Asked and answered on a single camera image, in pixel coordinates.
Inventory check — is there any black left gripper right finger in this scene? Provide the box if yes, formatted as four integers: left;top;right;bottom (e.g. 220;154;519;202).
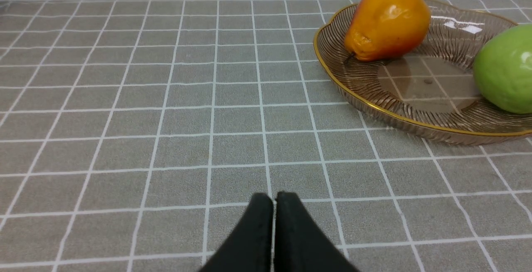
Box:
274;192;359;272

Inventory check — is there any grey checkered tablecloth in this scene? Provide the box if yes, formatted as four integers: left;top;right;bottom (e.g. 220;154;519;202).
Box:
1;0;531;272

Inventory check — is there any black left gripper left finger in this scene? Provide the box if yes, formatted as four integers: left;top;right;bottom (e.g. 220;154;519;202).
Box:
200;193;273;272

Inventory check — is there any orange yellow pear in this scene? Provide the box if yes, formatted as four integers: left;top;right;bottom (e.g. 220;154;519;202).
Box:
344;0;431;62

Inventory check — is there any clear gold-rimmed glass plate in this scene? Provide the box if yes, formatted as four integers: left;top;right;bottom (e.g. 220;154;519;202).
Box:
313;0;532;145

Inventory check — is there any green apple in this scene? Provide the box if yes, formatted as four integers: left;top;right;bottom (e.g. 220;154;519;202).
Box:
473;25;532;114

